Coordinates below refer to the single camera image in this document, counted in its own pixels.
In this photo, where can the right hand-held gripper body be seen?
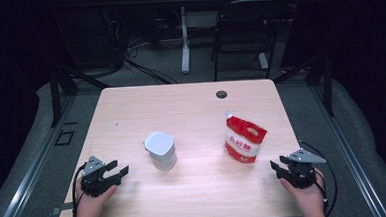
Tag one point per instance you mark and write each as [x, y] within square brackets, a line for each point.
[301, 174]

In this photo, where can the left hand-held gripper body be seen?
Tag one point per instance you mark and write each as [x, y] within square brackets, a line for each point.
[95, 185]

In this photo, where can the white lidded plastic jar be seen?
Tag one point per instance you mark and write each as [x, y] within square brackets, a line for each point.
[160, 150]

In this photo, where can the red and white pouch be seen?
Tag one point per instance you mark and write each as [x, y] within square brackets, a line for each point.
[244, 139]

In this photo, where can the person's left hand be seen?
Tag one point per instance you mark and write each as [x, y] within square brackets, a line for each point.
[89, 207]

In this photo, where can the person's right hand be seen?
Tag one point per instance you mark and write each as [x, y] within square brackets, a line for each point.
[309, 199]

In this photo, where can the grey tape strip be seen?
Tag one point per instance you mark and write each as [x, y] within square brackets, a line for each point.
[64, 206]

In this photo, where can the black metal stand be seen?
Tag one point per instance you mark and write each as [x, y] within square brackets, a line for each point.
[55, 95]
[327, 88]

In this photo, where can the black table grommet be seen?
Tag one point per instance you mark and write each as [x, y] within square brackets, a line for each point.
[221, 94]

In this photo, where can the black folding chair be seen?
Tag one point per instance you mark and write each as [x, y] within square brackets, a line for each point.
[243, 29]

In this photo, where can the white background desk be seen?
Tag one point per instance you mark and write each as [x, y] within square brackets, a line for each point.
[184, 39]

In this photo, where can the aluminium floor rail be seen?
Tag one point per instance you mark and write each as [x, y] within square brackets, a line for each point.
[27, 179]
[350, 162]

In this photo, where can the black floor socket frame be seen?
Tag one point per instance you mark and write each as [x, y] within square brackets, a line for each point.
[56, 139]

